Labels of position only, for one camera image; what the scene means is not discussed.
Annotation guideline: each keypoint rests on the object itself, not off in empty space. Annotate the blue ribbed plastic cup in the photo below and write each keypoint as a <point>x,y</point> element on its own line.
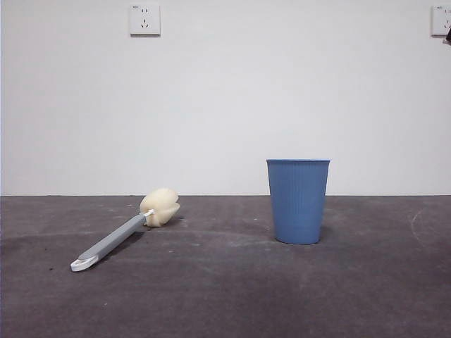
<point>297,204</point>

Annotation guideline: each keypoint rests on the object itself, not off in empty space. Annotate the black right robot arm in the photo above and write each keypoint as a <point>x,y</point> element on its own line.
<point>449,37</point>

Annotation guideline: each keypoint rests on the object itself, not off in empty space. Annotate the white wall socket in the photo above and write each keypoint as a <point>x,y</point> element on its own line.
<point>145,19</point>
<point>440,19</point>

